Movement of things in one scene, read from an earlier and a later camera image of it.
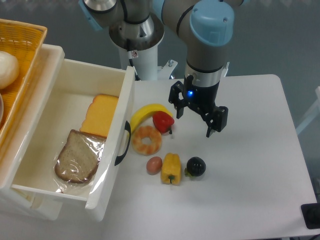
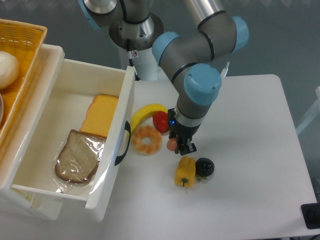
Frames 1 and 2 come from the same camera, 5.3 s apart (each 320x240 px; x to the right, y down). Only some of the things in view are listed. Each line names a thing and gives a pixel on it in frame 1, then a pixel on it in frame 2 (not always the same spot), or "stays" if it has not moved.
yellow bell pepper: (171, 169) to (185, 171)
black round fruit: (196, 166) to (204, 167)
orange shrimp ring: (144, 131) stays
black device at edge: (311, 213) stays
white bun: (9, 69) stays
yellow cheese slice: (99, 114) stays
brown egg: (154, 165) to (172, 144)
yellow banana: (146, 111) stays
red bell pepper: (163, 121) stays
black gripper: (201, 99) to (183, 133)
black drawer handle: (119, 158) stays
